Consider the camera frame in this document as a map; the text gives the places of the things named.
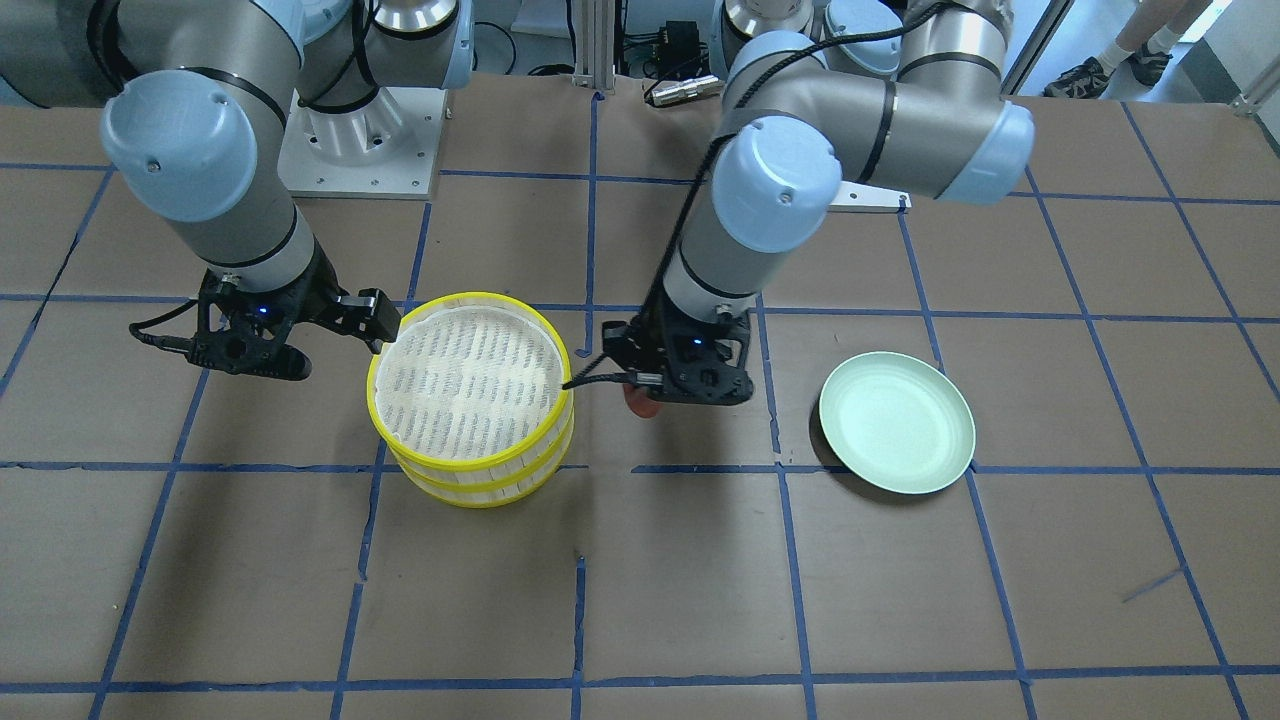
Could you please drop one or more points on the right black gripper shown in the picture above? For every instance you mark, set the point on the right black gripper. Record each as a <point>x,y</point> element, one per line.
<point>318,287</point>

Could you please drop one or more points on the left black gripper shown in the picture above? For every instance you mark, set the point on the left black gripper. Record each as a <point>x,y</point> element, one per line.
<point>651,322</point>

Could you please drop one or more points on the brown bun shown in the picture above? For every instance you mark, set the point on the brown bun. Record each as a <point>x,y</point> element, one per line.
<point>639,402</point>

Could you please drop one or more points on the yellow steamer layer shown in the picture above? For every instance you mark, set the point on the yellow steamer layer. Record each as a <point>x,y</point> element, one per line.
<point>473,379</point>
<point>502,483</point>

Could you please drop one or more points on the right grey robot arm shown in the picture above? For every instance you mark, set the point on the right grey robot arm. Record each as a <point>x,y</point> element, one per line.
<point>192,97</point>

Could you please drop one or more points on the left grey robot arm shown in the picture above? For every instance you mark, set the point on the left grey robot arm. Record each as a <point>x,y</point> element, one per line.
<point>792,130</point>

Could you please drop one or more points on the light green plate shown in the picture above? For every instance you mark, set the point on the light green plate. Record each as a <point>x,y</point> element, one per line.
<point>897,423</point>

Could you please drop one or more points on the black power adapter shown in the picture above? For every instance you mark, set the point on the black power adapter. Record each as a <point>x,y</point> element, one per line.
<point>677,50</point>

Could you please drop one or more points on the person's left shoe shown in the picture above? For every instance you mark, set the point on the person's left shoe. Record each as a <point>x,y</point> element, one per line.
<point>1088,80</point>

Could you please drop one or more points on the person's shoe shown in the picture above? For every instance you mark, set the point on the person's shoe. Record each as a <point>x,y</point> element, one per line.
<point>1088,80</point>
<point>1148,65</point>

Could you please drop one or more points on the person's right shoe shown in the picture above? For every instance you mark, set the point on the person's right shoe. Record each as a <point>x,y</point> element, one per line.
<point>1148,65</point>

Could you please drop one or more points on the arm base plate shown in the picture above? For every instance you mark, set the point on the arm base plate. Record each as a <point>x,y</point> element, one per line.
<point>387,150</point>
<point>864,199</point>

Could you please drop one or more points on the silver cable connector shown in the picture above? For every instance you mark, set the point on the silver cable connector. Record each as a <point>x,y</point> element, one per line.
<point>683,92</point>

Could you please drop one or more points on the aluminium camera post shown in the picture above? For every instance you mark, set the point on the aluminium camera post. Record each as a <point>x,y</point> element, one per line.
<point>595,35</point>

